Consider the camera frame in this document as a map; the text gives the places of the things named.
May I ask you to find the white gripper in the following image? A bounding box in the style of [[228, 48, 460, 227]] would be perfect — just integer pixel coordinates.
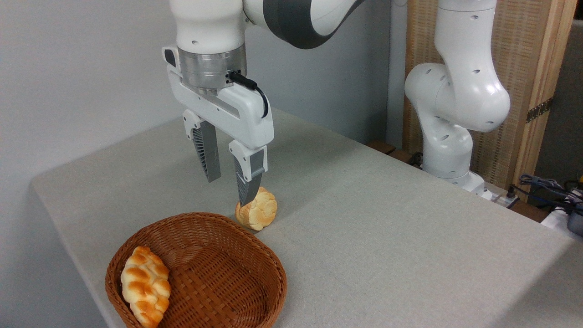
[[166, 64, 275, 206]]

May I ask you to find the braided bread loaf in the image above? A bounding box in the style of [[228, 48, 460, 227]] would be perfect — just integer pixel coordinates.
[[120, 246, 172, 328]]

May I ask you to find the round flower-shaped bread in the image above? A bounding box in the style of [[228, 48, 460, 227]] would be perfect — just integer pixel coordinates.
[[235, 187, 278, 231]]

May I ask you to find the brown wicker basket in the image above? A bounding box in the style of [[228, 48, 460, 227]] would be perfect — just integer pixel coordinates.
[[105, 212, 288, 328]]

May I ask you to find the grey tablecloth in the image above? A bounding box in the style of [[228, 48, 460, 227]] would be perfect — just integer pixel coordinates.
[[31, 107, 583, 328]]

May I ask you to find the black screen hinge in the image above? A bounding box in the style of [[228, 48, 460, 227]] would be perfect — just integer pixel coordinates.
[[526, 97, 554, 123]]

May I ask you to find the wooden woven folding screen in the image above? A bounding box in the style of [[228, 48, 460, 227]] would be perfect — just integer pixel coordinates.
[[403, 0, 578, 201]]

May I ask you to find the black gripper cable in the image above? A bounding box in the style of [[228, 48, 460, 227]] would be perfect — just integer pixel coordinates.
[[228, 71, 270, 119]]

